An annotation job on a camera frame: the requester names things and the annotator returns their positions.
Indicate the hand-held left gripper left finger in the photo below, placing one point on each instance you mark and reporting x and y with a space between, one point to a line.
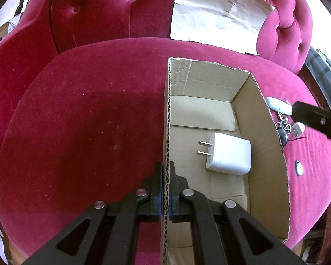
159 193

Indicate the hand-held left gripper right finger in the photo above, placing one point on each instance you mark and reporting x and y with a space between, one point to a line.
175 196

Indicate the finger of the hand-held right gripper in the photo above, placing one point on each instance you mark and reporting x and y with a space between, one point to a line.
317 117

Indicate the black glossy ball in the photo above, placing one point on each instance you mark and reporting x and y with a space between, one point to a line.
282 137

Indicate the cardboard box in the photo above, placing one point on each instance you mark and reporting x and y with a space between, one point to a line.
198 110

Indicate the small white plug adapter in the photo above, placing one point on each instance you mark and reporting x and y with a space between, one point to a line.
299 128

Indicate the dark curved object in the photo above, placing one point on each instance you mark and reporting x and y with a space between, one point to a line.
324 74

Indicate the white oval device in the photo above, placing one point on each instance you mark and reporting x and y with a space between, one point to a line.
275 104

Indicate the small white oval tag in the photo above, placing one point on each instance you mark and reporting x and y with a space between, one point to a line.
299 167

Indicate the red velvet sofa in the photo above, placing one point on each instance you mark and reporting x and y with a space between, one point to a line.
85 116

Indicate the creased paper sheet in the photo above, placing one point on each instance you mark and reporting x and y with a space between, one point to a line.
215 11

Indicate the brown cardboard carton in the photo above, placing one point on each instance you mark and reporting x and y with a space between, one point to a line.
4 31

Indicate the white wall charger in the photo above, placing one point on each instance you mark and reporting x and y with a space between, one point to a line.
229 154

